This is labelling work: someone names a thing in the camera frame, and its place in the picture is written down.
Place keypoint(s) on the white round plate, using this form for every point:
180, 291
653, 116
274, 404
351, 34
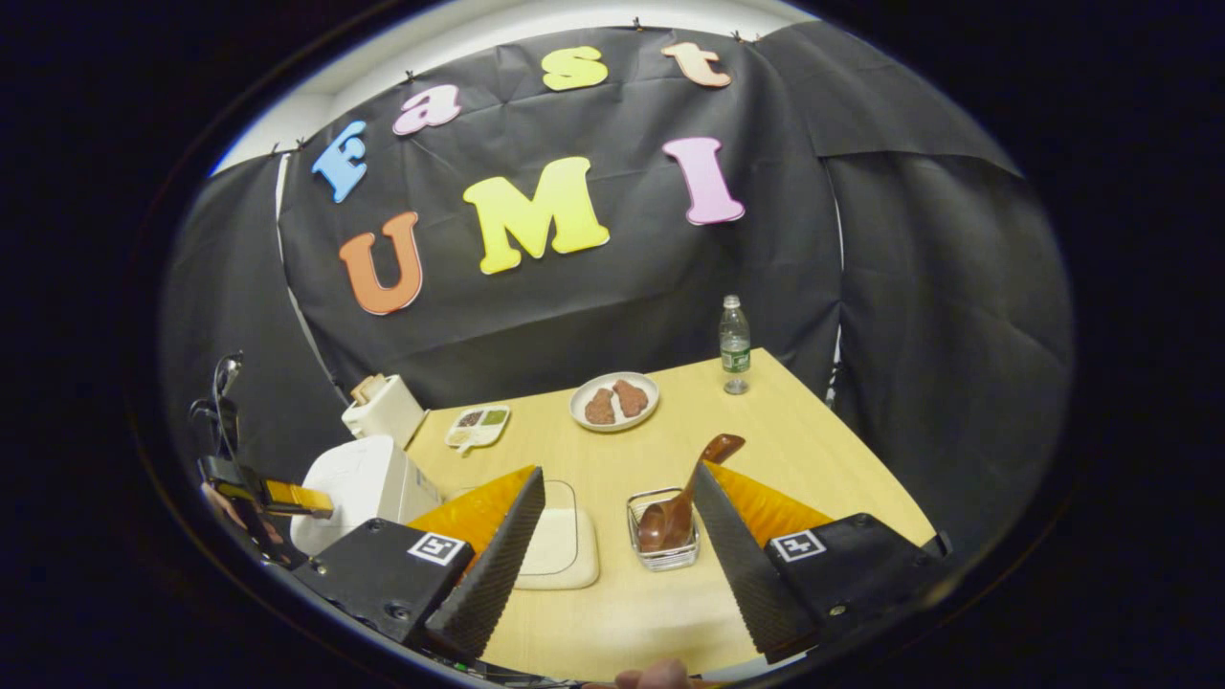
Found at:
651, 392

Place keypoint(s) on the brown meat piece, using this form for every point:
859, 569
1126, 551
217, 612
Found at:
600, 408
631, 398

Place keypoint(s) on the brown wooden spoon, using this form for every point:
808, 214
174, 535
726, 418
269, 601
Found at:
665, 526

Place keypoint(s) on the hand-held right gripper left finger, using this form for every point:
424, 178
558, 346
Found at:
498, 574

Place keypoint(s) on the white rice cooker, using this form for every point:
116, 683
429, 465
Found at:
364, 478

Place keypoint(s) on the white divided grain dish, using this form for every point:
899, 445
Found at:
478, 428

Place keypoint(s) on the clear glass tray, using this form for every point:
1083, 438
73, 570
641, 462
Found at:
586, 565

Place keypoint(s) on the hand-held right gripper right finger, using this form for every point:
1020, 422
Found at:
737, 565

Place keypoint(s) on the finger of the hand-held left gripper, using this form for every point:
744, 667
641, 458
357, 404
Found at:
297, 498

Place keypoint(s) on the clear plastic water bottle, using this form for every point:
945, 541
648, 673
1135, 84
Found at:
735, 354

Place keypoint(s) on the toast bread slice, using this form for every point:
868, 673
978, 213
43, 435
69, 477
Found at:
361, 390
376, 384

